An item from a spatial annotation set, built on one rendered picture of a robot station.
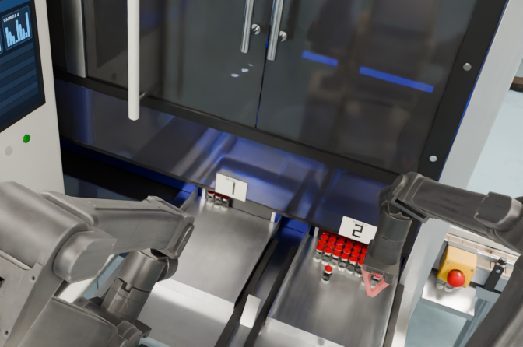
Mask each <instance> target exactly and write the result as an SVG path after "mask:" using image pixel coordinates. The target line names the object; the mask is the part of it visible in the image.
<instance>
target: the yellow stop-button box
mask: <svg viewBox="0 0 523 347"><path fill-rule="evenodd" d="M477 254H478V250H476V249H474V248H471V247H467V246H465V245H462V244H458V243H455V242H453V241H450V240H449V241H448V243H447V245H446V247H445V249H444V252H443V254H442V256H441V259H440V263H439V269H438V275H437V278H438V279H439V280H442V281H445V282H447V276H448V273H449V272H451V271H459V272H461V273H462V274H463V275H464V276H465V283H464V285H463V286H461V287H462V288H465V289H466V288H467V287H468V285H469V283H470V281H471V279H472V277H473V275H474V273H475V271H476V262H477Z"/></svg>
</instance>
